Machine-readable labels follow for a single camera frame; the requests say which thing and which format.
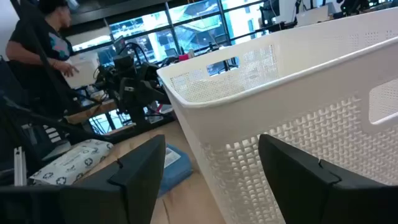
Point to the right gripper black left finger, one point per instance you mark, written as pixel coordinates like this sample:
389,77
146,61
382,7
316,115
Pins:
136,186

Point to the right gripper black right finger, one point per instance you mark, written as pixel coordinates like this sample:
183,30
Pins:
298,186

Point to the blue first aid kit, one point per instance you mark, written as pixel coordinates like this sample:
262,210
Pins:
177,174

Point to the white patterned wipes pack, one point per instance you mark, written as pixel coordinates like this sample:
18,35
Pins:
74,161

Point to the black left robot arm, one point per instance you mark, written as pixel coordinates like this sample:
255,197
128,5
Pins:
130,90

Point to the white perforated plastic basket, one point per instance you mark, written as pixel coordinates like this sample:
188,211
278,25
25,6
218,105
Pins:
280,102

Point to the silver aluminium extrusion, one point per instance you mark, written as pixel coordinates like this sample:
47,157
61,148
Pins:
20,168

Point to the white storage box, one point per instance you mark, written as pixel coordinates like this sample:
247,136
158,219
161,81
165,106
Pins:
82,70

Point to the small pink object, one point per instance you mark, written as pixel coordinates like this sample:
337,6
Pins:
184,57

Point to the white laptop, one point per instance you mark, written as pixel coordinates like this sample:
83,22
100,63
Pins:
312,16

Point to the person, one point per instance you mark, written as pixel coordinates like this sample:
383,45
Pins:
34,37

